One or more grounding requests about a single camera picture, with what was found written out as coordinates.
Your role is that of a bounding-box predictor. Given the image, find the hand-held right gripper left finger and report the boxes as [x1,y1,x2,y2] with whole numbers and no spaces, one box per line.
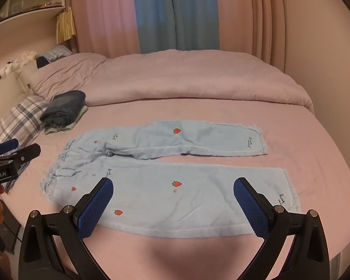
[18,177,115,280]

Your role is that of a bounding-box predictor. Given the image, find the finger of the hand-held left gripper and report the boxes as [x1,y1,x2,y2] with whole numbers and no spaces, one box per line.
[0,144,42,168]
[0,139,19,156]

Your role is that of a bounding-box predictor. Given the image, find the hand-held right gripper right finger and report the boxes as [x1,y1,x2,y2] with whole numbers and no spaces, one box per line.
[233,177,331,280]

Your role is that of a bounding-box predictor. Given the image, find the light blue jeans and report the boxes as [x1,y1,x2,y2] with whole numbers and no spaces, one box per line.
[40,120,301,239]

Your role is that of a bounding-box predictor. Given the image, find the plaid folded cloth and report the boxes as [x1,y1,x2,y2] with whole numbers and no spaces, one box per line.
[0,95,51,194]

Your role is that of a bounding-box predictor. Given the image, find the folded dark jeans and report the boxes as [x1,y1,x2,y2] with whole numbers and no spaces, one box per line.
[40,90,86,129]

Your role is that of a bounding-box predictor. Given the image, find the folded light green cloth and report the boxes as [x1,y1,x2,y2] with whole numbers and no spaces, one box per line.
[44,105,88,135]

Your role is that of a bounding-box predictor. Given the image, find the white pillow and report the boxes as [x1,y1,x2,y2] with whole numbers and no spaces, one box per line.
[16,61,41,95]

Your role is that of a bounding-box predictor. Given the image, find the pink bed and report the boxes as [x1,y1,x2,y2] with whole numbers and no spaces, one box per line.
[0,95,350,280]

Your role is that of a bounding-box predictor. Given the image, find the white plush toy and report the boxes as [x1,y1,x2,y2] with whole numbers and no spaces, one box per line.
[0,51,38,81]

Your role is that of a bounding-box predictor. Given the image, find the blue checkered pillow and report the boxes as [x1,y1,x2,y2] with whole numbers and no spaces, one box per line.
[36,45,73,69]

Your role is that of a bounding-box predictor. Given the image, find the yellow striped cloth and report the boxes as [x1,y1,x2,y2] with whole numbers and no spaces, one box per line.
[56,7,77,44]

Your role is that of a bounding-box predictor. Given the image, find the pink duvet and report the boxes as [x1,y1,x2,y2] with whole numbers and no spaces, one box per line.
[29,49,314,113]

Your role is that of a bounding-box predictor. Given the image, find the pink curtain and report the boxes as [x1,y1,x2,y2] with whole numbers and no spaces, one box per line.
[216,0,287,73]
[71,0,141,59]

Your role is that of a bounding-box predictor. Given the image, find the blue curtain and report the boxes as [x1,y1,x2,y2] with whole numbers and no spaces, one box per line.
[131,0,221,55]

